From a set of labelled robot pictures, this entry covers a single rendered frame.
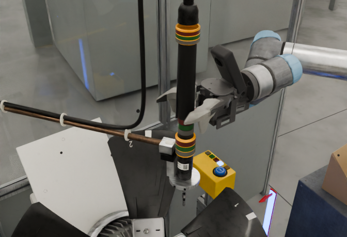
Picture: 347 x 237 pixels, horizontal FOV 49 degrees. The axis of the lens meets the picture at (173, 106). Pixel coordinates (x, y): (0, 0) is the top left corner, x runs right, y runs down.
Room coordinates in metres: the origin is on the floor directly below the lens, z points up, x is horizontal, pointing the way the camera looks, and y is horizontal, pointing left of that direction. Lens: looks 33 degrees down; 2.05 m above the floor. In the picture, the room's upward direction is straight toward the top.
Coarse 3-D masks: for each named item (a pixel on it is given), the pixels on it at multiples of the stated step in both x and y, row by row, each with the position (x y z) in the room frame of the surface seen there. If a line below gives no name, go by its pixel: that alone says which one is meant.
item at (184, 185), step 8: (160, 144) 0.63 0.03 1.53; (160, 152) 0.63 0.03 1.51; (168, 152) 0.62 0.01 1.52; (168, 160) 0.62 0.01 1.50; (176, 160) 0.63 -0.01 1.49; (168, 168) 0.62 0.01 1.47; (176, 168) 0.64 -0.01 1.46; (176, 176) 0.63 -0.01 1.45; (192, 176) 0.63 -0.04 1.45; (176, 184) 0.60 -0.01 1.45; (184, 184) 0.60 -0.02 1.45; (192, 184) 0.60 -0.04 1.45
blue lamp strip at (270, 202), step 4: (272, 192) 0.83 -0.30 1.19; (272, 196) 0.83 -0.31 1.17; (268, 200) 0.84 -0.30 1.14; (272, 200) 0.82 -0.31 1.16; (268, 204) 0.83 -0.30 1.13; (272, 204) 0.82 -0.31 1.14; (268, 208) 0.83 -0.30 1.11; (272, 208) 0.82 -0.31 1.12; (268, 212) 0.83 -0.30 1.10; (268, 216) 0.83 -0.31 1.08; (264, 220) 0.83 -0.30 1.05; (268, 220) 0.82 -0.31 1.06; (264, 224) 0.83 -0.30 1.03; (268, 224) 0.82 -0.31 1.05; (264, 228) 0.83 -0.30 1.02; (268, 228) 0.82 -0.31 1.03
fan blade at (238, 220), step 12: (228, 192) 0.83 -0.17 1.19; (216, 204) 0.78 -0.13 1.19; (228, 204) 0.78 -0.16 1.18; (204, 216) 0.74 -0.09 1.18; (216, 216) 0.74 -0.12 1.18; (228, 216) 0.74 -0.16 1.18; (240, 216) 0.75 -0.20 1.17; (192, 228) 0.69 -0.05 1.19; (204, 228) 0.69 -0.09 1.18; (216, 228) 0.70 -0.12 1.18; (228, 228) 0.70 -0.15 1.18; (240, 228) 0.71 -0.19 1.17; (252, 228) 0.72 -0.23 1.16
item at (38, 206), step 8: (32, 208) 0.55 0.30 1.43; (40, 208) 0.56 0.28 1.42; (24, 216) 0.54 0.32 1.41; (32, 216) 0.54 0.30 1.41; (40, 216) 0.55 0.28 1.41; (48, 216) 0.55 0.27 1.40; (56, 216) 0.55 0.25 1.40; (24, 224) 0.53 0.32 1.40; (32, 224) 0.54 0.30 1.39; (40, 224) 0.54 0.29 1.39; (48, 224) 0.54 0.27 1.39; (56, 224) 0.55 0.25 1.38; (64, 224) 0.55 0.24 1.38; (16, 232) 0.52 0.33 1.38; (24, 232) 0.53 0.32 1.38; (32, 232) 0.53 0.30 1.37; (40, 232) 0.53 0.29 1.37; (48, 232) 0.54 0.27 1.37; (56, 232) 0.54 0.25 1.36; (64, 232) 0.54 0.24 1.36; (72, 232) 0.54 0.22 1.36; (80, 232) 0.55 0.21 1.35
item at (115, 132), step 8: (0, 104) 0.79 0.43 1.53; (16, 112) 0.77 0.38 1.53; (24, 112) 0.76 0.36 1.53; (32, 112) 0.76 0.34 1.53; (48, 120) 0.74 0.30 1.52; (56, 120) 0.73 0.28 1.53; (64, 120) 0.72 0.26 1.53; (88, 128) 0.70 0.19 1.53; (96, 128) 0.69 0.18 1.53; (104, 128) 0.69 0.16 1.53; (120, 136) 0.67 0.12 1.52; (128, 136) 0.67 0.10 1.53; (136, 136) 0.66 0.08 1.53; (144, 136) 0.66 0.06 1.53; (152, 144) 0.65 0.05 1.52
